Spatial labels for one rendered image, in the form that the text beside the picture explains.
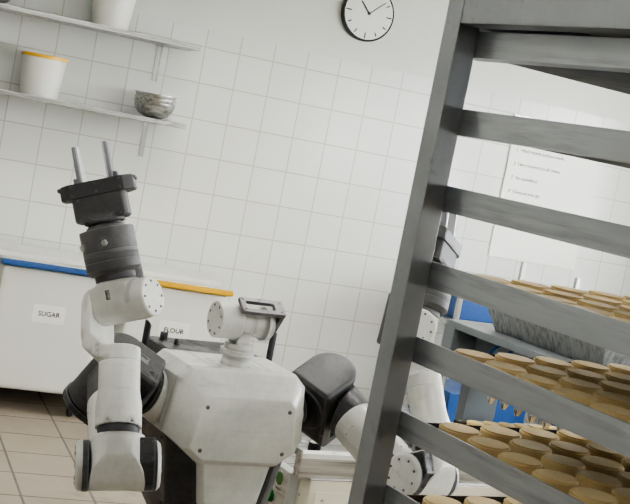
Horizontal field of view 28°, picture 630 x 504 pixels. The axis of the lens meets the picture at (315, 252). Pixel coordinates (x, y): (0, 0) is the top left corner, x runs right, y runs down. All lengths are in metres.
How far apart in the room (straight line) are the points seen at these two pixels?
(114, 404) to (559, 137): 0.90
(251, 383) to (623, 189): 6.15
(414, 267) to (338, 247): 5.93
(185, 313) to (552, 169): 2.65
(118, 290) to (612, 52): 0.98
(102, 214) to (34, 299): 4.31
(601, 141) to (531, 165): 6.57
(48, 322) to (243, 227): 1.41
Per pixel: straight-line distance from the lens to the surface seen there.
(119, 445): 1.94
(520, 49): 1.41
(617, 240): 1.25
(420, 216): 1.45
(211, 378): 2.21
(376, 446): 1.49
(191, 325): 6.50
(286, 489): 3.05
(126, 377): 1.97
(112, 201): 2.02
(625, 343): 1.23
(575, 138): 1.31
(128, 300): 1.99
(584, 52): 1.33
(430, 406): 2.25
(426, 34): 7.50
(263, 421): 2.25
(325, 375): 2.37
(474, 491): 3.29
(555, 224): 1.31
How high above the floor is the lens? 1.63
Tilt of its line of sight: 5 degrees down
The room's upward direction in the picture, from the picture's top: 11 degrees clockwise
